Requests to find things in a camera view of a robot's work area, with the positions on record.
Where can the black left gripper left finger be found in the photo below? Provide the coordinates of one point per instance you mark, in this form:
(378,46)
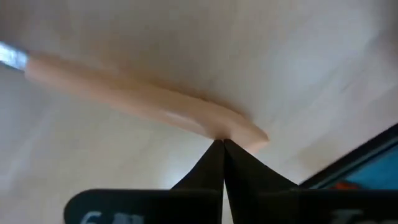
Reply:
(211,174)

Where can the black aluminium table frame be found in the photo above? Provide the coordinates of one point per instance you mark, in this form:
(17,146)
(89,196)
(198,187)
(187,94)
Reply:
(357,155)

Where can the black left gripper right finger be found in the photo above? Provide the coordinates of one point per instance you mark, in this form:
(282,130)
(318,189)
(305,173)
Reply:
(248,174)

